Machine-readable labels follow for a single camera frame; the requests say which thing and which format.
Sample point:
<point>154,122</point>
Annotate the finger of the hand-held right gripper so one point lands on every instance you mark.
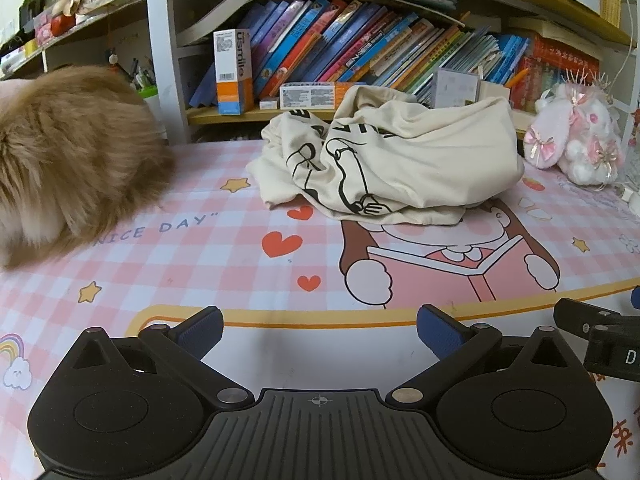
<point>636,299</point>
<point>580,317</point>

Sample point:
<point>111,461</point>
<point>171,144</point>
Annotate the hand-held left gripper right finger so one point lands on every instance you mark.
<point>440,332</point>

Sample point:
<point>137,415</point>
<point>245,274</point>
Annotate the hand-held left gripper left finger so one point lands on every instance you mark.
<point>205,332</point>

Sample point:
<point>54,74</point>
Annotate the cream printed t-shirt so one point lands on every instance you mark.
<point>430,160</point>

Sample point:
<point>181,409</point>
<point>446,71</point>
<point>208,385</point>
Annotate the pink checked printed table mat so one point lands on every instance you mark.
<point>150,270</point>

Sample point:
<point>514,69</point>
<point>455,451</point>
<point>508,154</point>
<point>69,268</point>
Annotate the pink rabbit plush toy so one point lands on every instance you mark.
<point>580,130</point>

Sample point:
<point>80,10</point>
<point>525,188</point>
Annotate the brown fluffy plush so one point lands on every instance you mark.
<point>70,160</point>

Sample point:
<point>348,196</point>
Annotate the tiny white box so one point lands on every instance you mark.
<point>268,104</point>

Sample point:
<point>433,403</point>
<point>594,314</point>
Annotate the green pen holder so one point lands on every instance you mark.
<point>149,95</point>

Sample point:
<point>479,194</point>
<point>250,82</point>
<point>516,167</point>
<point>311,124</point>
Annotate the white square box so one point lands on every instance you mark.
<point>456,87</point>

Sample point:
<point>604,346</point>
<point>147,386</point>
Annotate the flat white and orange box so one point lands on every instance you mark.
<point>310,95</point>

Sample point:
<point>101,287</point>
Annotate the tall orange and white box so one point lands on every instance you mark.
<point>231,70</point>

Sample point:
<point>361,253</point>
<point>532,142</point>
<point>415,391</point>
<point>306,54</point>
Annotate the wooden bookshelf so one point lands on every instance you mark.
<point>165,60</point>

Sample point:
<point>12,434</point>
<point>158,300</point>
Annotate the row of colourful books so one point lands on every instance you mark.
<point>360,45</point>

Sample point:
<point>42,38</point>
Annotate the thick white paperback book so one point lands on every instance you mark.
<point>220,12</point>

